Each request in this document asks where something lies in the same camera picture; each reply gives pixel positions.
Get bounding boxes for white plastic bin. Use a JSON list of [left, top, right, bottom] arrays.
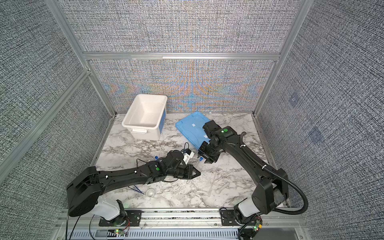
[[122, 94, 168, 141]]

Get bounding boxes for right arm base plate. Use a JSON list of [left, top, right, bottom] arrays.
[[219, 208, 263, 227]]

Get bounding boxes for blue tweezers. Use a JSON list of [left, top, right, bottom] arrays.
[[128, 185, 144, 195]]

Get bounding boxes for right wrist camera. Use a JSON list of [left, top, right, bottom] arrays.
[[203, 120, 221, 139]]

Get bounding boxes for blue plastic lid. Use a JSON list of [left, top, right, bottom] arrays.
[[176, 112, 210, 150]]

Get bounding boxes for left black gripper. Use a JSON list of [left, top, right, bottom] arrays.
[[167, 164, 203, 180]]

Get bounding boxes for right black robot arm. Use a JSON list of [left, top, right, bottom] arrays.
[[199, 121, 309, 225]]

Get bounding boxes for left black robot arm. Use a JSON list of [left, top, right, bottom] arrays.
[[67, 150, 201, 221]]

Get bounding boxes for aluminium front rail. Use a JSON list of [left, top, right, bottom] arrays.
[[50, 208, 312, 240]]

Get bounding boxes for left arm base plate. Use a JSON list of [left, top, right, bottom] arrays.
[[99, 210, 143, 227]]

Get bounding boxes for small clear round dish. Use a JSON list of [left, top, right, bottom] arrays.
[[146, 189, 156, 198]]

